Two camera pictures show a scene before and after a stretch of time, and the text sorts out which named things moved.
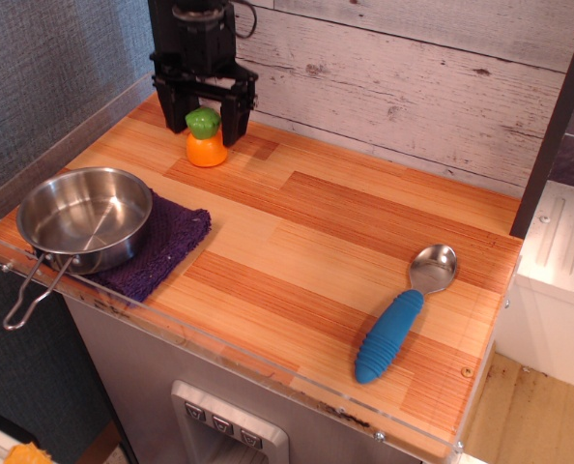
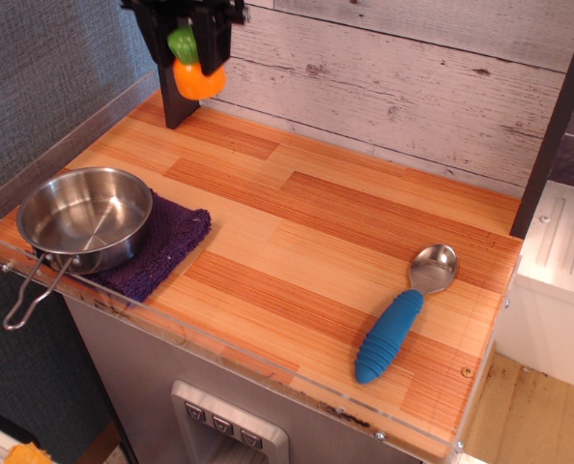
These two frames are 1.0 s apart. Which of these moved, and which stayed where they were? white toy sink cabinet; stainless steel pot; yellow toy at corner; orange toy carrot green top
Moved: orange toy carrot green top
Stayed: white toy sink cabinet; yellow toy at corner; stainless steel pot
